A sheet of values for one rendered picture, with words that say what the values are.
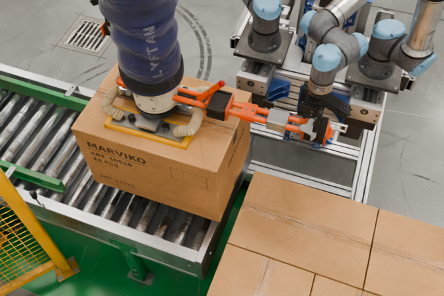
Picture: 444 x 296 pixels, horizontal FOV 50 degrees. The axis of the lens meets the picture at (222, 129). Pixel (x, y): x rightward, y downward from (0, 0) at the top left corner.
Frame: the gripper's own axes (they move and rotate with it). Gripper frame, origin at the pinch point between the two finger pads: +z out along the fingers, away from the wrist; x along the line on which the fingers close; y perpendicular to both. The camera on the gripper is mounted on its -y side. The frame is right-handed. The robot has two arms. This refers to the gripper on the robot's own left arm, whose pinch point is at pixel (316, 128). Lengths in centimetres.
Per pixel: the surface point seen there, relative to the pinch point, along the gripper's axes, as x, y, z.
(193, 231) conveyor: 19, 42, 72
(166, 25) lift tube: 4, 50, -34
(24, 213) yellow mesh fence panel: 43, 108, 51
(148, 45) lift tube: 9, 55, -30
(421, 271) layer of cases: 7, -57, 66
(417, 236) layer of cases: -9, -54, 66
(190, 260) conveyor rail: 36, 36, 62
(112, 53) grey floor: -117, 162, 120
